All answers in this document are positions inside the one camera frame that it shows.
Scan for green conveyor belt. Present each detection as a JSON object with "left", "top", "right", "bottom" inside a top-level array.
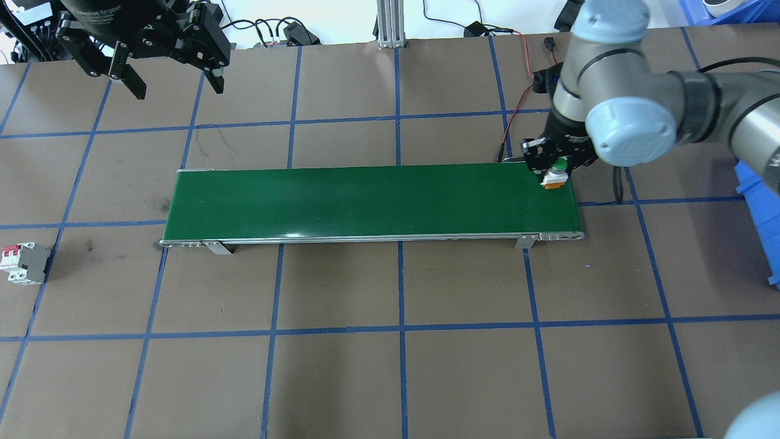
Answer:
[{"left": 160, "top": 163, "right": 586, "bottom": 255}]

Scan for red wire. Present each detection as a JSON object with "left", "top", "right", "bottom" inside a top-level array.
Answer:
[{"left": 495, "top": 27, "right": 562, "bottom": 164}]

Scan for aluminium frame post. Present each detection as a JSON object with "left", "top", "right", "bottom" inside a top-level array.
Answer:
[{"left": 375, "top": 0, "right": 406, "bottom": 49}]

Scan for blue storage bin foam liner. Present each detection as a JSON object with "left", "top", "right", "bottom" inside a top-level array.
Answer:
[{"left": 733, "top": 160, "right": 780, "bottom": 291}]

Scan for black power plug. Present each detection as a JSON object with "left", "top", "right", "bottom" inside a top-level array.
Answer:
[{"left": 282, "top": 20, "right": 322, "bottom": 47}]

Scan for blue bin with white parts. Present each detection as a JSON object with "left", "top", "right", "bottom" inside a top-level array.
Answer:
[{"left": 678, "top": 0, "right": 780, "bottom": 27}]

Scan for white circuit breaker red switches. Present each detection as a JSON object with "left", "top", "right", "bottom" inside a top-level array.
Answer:
[{"left": 0, "top": 241, "right": 53, "bottom": 286}]

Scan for black power adapter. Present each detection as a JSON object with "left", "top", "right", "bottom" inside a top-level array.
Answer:
[{"left": 553, "top": 0, "right": 587, "bottom": 32}]

